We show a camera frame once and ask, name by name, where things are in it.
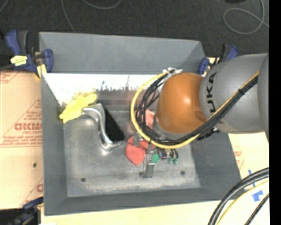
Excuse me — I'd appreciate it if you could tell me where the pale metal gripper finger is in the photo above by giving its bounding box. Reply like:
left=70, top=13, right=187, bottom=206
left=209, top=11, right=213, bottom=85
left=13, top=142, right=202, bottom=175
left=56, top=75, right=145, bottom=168
left=146, top=162, right=156, bottom=178
left=139, top=158, right=148, bottom=179

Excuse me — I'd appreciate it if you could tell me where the silver and black curved tool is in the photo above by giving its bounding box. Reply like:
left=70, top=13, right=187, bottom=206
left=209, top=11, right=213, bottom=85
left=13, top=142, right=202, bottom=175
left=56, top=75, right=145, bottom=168
left=81, top=103, right=126, bottom=152

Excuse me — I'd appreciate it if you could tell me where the brown cardboard board red print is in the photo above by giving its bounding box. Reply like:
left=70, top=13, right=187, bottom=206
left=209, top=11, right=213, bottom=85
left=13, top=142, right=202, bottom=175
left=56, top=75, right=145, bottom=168
left=0, top=57, right=269, bottom=211

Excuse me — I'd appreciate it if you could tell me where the red cloth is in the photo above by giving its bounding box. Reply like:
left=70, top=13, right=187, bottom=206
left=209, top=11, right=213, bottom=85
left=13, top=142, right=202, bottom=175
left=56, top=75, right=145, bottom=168
left=125, top=136, right=156, bottom=166

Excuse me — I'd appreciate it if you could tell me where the pink soft thing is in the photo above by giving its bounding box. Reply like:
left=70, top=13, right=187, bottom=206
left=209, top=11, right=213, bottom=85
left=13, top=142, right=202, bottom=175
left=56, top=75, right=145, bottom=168
left=144, top=109, right=157, bottom=129

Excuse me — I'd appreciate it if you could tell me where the grey metal bin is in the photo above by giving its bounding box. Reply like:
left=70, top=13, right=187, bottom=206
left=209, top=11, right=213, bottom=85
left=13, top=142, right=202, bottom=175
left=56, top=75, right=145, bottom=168
left=38, top=31, right=242, bottom=216

